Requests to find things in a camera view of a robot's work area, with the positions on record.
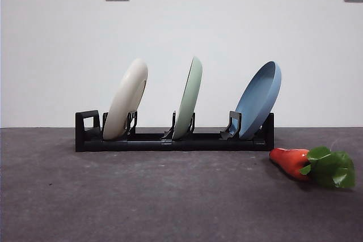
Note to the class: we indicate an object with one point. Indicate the green plate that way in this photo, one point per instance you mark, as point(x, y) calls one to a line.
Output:
point(188, 97)

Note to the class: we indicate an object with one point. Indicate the orange carrot with green leaves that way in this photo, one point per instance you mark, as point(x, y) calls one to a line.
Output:
point(289, 162)

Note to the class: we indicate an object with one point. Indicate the black plate rack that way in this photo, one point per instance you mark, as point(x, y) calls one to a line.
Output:
point(147, 145)

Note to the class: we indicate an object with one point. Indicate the cream plate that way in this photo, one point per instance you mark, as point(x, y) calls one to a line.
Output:
point(124, 100)

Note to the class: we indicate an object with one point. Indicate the blue plate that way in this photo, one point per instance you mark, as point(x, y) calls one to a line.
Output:
point(255, 103)

